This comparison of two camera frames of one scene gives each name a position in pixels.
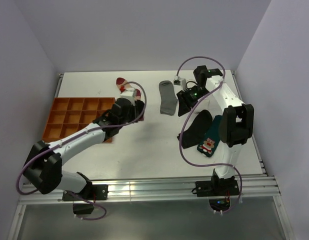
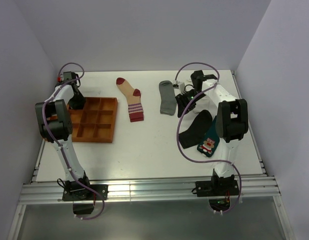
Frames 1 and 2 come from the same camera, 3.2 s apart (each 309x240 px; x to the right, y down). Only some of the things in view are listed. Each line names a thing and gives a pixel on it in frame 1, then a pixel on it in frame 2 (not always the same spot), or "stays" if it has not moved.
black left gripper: (135, 113) → (82, 100)
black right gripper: (185, 104) stays
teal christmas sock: (209, 143) stays
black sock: (193, 134) stays
